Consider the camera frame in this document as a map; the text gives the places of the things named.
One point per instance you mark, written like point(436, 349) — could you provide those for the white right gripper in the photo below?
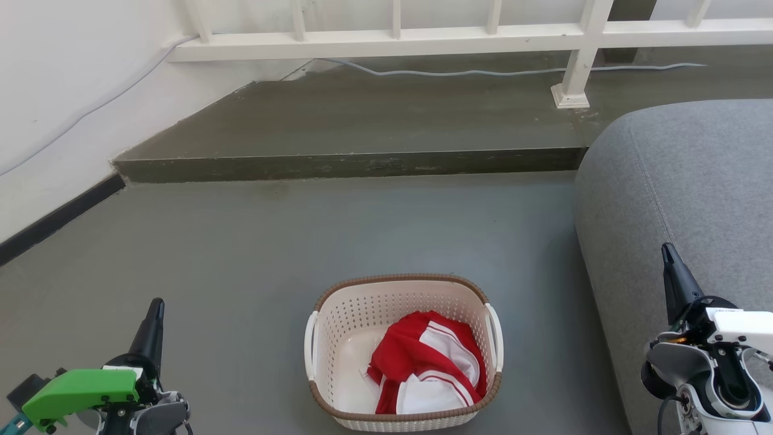
point(746, 329)

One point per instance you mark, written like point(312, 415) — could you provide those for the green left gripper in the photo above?
point(78, 389)

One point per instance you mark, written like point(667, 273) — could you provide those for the cream laundry basket brown rim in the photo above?
point(350, 332)

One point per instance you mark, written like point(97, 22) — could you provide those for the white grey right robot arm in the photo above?
point(682, 362)

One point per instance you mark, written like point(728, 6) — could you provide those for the grey fabric sofa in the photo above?
point(682, 181)

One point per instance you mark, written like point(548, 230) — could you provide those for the black baseboard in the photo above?
point(54, 220)

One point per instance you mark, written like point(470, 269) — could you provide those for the red and white garment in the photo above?
point(404, 353)

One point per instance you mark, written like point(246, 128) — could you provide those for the white railing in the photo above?
point(374, 43)

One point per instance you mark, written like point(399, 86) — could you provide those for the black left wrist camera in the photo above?
point(27, 386)

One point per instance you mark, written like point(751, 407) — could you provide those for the dark brown post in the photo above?
point(628, 12)

